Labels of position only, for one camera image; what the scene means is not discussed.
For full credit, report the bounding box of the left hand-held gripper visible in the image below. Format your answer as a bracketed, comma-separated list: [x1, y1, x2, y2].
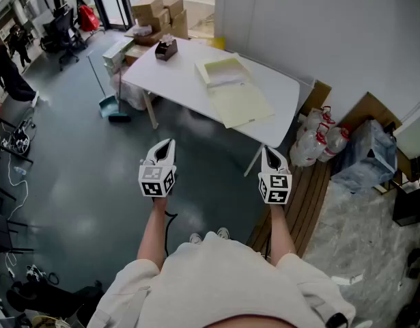
[137, 138, 178, 202]

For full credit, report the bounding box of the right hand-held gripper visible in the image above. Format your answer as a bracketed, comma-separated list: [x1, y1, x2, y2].
[257, 146, 294, 205]

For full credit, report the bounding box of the cream paper envelope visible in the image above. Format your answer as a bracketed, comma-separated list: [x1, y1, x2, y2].
[194, 53, 276, 130]

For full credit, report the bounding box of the person's left forearm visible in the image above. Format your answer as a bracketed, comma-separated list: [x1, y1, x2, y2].
[137, 198, 170, 270]

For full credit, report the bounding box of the person's right forearm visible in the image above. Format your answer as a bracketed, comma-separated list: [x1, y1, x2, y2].
[268, 203, 298, 267]

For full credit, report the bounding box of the large clear water bottle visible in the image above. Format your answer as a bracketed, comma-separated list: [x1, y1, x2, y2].
[296, 106, 335, 139]
[289, 122, 328, 168]
[318, 124, 352, 164]

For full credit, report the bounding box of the wooden slatted board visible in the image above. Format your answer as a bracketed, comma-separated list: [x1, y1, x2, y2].
[246, 158, 334, 260]

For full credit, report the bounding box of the teal broom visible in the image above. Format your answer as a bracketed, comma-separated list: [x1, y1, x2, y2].
[107, 69, 132, 124]

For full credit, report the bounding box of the clear plastic bag of packs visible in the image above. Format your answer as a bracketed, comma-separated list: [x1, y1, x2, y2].
[109, 69, 153, 111]

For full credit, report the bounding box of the white table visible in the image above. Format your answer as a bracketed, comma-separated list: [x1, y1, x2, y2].
[122, 38, 301, 178]

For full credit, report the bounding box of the brown cardboard sheet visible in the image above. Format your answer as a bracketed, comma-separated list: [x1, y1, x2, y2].
[338, 91, 402, 140]
[299, 79, 333, 116]

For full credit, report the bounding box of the white leaning panel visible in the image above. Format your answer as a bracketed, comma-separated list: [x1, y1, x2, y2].
[235, 51, 316, 99]

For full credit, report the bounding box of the blue plastic wrapped bundle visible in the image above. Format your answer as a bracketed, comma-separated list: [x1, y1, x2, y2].
[331, 119, 399, 195]

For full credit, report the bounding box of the dark brown tissue box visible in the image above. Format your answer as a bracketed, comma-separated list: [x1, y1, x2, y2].
[154, 38, 179, 62]

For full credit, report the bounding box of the green white tissue carton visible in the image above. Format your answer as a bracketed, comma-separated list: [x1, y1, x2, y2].
[101, 39, 134, 79]

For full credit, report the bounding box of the yellow plastic bag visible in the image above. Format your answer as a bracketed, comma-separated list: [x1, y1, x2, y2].
[208, 36, 227, 51]

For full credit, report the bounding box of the person's cream shirt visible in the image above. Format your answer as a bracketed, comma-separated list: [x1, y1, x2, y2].
[88, 230, 357, 328]

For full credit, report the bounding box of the stack of cardboard boxes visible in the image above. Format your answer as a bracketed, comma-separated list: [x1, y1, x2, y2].
[123, 0, 191, 66]

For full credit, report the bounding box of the white cabinet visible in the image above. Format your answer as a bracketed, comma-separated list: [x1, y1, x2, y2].
[393, 107, 420, 161]

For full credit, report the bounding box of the black box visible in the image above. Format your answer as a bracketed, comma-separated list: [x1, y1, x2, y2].
[391, 182, 420, 228]

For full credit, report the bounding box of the red bag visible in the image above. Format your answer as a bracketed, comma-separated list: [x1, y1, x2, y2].
[79, 4, 101, 33]

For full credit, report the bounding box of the black office chair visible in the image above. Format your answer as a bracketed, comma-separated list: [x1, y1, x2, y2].
[40, 7, 88, 72]

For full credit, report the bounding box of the black framed glass door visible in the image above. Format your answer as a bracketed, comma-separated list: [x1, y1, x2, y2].
[87, 0, 136, 31]

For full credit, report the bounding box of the black bag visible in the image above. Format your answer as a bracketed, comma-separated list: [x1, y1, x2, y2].
[5, 279, 105, 325]

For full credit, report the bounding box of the teal dustpan with handle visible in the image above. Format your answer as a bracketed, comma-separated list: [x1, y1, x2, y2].
[86, 51, 120, 119]

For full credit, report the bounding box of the black cable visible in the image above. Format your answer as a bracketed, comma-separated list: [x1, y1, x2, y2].
[163, 210, 180, 258]

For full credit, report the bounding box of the power strip with cables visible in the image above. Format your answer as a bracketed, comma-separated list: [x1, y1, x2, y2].
[0, 117, 37, 157]

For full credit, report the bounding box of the white cable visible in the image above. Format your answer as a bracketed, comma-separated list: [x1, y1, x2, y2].
[5, 148, 30, 220]

